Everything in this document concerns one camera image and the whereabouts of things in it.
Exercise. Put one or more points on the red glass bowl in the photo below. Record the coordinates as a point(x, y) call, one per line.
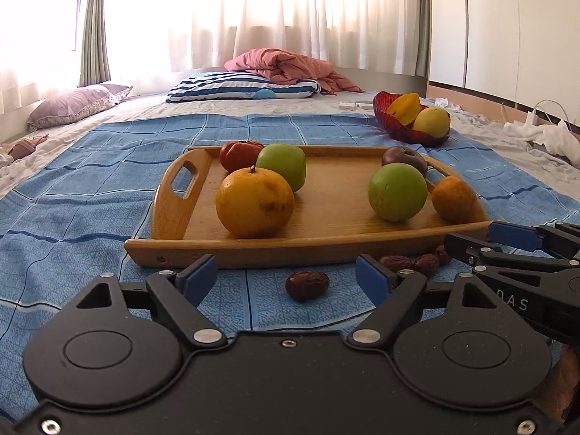
point(385, 122)

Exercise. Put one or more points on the dark russet orange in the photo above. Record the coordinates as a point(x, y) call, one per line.
point(453, 199)

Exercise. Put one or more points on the pink-brown cloth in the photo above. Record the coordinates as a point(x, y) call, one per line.
point(22, 147)

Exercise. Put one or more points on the purple floral pillow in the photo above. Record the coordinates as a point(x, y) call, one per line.
point(72, 106)

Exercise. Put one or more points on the blue checked blanket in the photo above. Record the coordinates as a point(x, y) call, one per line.
point(90, 199)

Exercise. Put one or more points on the red tomato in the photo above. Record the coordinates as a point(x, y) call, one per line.
point(235, 156)

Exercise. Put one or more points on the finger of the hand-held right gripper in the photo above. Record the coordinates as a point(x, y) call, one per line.
point(466, 247)
point(514, 235)

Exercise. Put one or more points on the pink crumpled quilt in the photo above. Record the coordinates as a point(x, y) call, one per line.
point(281, 63)

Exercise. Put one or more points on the blue striped pillow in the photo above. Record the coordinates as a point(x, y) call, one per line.
point(213, 88)

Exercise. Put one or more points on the white charger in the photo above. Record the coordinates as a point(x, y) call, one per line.
point(533, 118)

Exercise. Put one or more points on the small white box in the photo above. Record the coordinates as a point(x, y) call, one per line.
point(365, 104)
point(347, 105)

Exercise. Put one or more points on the white wardrobe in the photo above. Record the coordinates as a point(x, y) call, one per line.
point(507, 22)

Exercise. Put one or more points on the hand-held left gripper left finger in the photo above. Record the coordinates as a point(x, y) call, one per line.
point(201, 276)

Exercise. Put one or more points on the yellow mango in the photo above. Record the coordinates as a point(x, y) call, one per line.
point(405, 106)
point(430, 122)

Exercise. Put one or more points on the light orange with stem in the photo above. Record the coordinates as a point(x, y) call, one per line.
point(253, 204)

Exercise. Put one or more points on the white sheer curtain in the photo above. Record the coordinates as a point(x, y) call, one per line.
point(36, 22)
point(263, 9)

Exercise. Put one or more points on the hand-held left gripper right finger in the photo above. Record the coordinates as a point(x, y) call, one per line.
point(369, 277)

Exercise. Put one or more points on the small white crumpled cloth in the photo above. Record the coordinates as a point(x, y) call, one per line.
point(442, 103)

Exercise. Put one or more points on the dark purple round fruit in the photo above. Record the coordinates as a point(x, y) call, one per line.
point(403, 156)

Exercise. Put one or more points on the person's right hand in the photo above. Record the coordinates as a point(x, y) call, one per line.
point(565, 376)

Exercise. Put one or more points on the red dried date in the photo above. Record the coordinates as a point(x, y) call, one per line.
point(395, 263)
point(442, 254)
point(307, 285)
point(426, 263)

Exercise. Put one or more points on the large green apple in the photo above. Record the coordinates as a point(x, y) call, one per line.
point(396, 192)

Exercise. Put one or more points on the grey-green curtain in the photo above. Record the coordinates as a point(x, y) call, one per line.
point(423, 22)
point(95, 27)

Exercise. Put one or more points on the small green apple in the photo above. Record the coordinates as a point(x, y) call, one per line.
point(283, 163)

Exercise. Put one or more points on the large white crumpled cloth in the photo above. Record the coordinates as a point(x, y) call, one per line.
point(553, 138)

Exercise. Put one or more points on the light grey bed sheet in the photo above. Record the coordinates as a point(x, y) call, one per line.
point(149, 106)

